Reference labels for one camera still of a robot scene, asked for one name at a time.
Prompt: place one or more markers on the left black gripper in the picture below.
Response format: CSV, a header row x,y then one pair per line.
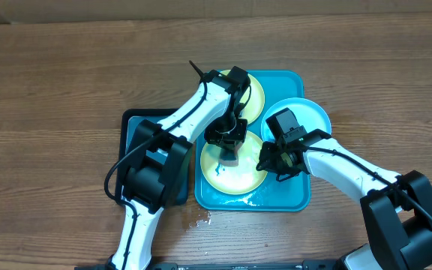
x,y
229,142

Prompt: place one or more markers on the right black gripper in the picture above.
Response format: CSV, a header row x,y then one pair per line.
x,y
271,165

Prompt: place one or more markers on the green scrubbing sponge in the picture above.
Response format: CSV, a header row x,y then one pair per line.
x,y
228,158

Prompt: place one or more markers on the yellow-green plate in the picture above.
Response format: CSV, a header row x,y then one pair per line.
x,y
253,101
234,180

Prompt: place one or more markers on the light blue plate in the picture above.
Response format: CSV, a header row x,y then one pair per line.
x,y
308,114

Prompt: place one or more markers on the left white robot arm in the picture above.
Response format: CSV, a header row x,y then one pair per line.
x,y
152,171

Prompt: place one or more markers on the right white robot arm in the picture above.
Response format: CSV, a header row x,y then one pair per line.
x,y
397,209

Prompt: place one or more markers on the teal plastic serving tray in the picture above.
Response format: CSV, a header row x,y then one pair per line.
x,y
291,195

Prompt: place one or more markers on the black water tray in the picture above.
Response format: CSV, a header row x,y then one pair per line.
x,y
130,119

